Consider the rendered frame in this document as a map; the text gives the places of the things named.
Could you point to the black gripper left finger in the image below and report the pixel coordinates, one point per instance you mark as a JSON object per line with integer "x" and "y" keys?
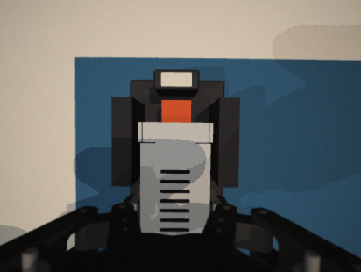
{"x": 45, "y": 248}

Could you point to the grey rectangular cover with black slots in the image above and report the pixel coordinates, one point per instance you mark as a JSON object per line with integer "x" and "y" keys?
{"x": 174, "y": 176}

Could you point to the blue flat mat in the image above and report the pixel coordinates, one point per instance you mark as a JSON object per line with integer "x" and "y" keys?
{"x": 298, "y": 144}

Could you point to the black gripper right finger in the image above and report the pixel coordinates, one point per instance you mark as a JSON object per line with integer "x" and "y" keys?
{"x": 299, "y": 249}

